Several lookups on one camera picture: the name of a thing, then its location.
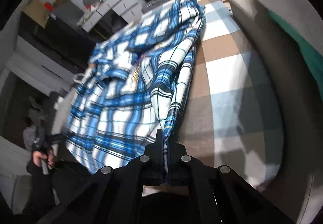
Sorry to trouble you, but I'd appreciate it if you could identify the blue white plaid shirt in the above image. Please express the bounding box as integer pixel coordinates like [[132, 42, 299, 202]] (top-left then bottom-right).
[[66, 0, 206, 173]]

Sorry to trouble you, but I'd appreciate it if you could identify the person's left hand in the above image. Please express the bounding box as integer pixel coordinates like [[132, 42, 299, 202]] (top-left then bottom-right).
[[32, 149, 55, 169]]

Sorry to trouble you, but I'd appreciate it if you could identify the checkered bed sheet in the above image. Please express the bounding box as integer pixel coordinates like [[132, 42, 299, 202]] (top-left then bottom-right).
[[177, 0, 284, 190]]

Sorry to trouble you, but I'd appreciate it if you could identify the black wardrobe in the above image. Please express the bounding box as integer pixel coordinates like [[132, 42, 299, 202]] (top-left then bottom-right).
[[19, 9, 103, 74]]

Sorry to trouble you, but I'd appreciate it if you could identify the grey pillow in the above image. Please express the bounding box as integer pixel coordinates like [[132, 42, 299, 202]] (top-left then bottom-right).
[[229, 0, 322, 223]]

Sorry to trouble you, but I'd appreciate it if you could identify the cardboard box on wardrobe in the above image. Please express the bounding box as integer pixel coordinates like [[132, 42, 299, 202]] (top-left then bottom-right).
[[23, 0, 51, 29]]

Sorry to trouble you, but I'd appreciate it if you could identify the white drawer desk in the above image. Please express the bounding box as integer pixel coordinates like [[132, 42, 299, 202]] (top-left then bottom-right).
[[77, 0, 144, 33]]

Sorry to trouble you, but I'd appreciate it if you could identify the green cloth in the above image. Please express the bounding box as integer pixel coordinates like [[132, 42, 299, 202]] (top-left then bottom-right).
[[268, 5, 322, 93]]

